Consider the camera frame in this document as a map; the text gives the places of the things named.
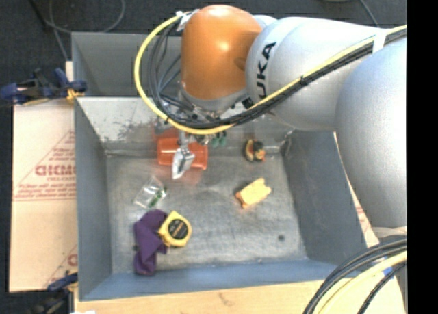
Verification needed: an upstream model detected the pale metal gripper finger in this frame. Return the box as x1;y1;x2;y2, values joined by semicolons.
183;150;196;174
171;146;186;181

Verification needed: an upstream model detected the orange rectangular block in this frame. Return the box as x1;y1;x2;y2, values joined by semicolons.
156;135;209;171

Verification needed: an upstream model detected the clear plastic packet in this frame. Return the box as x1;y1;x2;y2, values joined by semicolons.
133;175;168;209

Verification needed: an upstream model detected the black and yellow toy duck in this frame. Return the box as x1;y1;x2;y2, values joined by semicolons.
243;138;268;163

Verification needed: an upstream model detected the yellow and black tape measure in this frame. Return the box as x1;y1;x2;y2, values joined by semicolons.
157;210;193;248

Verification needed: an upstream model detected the purple cloth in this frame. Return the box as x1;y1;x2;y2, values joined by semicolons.
132;209;170;277

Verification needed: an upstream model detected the grey metal bin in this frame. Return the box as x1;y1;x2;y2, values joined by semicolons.
70;31;381;302

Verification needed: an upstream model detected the black cylinder on white bracket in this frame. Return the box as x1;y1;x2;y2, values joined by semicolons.
233;95;256;112

